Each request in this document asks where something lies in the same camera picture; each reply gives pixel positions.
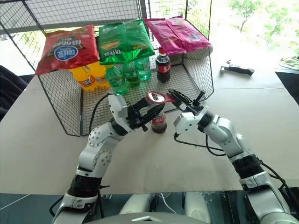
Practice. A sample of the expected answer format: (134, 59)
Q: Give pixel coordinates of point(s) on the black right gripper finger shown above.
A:
(181, 95)
(180, 103)

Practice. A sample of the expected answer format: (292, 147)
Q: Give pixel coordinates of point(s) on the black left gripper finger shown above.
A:
(141, 103)
(153, 113)

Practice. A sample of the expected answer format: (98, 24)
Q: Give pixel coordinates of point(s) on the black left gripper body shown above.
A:
(135, 117)

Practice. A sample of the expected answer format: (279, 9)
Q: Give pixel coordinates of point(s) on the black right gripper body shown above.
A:
(195, 103)

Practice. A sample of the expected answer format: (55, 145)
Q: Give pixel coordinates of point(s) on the glass cola bottle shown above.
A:
(159, 121)

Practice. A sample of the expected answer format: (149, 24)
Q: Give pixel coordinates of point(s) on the red bottle opener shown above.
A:
(157, 96)

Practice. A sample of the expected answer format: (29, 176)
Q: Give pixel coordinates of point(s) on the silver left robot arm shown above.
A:
(93, 154)

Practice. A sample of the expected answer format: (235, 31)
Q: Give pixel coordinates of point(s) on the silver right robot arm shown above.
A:
(236, 144)

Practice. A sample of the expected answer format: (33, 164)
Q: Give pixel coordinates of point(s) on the green plastic soda bottle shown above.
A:
(131, 75)
(116, 81)
(144, 68)

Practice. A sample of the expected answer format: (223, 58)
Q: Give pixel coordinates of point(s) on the plastic cola bottle red cap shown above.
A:
(163, 67)

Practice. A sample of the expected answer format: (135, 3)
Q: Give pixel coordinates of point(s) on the orange soda plastic bottle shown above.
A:
(101, 77)
(83, 79)

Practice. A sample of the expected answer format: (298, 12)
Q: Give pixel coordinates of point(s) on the pink chip bag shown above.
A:
(177, 35)

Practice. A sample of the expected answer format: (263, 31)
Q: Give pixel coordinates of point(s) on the green chip bag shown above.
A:
(123, 42)

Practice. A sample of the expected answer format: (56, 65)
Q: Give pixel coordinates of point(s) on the white robot leg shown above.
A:
(196, 205)
(136, 203)

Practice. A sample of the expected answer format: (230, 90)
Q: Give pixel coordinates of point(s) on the red chip bag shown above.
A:
(67, 50)

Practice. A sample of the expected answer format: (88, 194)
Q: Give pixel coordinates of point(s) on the black mat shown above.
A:
(289, 86)

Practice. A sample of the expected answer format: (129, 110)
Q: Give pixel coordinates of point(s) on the green white striped object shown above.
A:
(289, 63)

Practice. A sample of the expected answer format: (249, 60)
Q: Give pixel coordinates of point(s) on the grey robot torso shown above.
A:
(149, 219)

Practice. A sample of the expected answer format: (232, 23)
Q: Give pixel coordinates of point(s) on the dark fabric object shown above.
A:
(10, 91)

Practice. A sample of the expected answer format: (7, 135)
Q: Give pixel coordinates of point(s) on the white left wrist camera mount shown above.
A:
(118, 109)

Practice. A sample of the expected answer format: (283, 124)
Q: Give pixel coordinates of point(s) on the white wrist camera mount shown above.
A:
(187, 122)
(118, 109)

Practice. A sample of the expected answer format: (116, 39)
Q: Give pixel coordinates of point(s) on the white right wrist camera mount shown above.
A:
(187, 122)

